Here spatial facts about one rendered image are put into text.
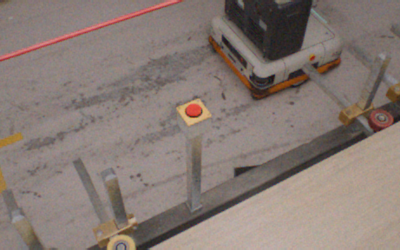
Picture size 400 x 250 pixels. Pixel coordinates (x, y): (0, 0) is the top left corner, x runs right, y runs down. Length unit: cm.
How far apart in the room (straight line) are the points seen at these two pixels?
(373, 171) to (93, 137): 170
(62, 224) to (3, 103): 98
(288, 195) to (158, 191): 116
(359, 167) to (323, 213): 22
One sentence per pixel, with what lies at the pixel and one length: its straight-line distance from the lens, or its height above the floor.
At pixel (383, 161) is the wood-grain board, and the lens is 163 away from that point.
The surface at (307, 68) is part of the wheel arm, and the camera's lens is 196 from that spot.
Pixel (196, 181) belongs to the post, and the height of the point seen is 89.
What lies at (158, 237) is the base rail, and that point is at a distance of 161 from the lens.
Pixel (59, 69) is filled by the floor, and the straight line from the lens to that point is 321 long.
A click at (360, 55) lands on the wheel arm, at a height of 83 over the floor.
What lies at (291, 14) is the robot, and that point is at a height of 61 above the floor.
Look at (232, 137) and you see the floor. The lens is 271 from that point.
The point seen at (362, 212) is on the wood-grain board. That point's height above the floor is 90.
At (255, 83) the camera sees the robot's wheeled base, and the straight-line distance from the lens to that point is 281.
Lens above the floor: 215
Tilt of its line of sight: 51 degrees down
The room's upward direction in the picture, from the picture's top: 1 degrees clockwise
